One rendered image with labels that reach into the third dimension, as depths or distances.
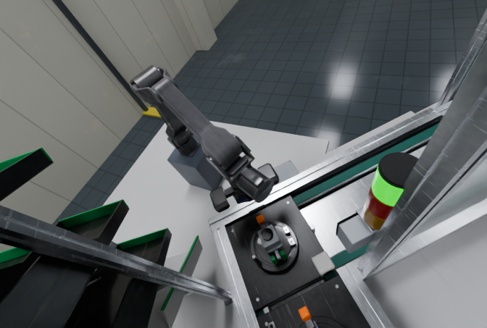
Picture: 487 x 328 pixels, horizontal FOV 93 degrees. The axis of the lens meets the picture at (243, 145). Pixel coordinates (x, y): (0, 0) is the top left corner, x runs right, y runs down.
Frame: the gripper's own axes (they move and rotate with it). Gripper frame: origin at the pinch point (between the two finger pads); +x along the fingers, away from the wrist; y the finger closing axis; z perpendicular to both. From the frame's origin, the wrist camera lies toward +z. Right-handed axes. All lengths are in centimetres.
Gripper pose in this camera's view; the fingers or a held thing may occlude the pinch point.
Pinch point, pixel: (248, 194)
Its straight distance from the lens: 68.2
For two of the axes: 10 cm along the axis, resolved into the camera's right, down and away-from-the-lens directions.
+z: -3.7, -6.8, 6.4
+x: 2.5, 5.9, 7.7
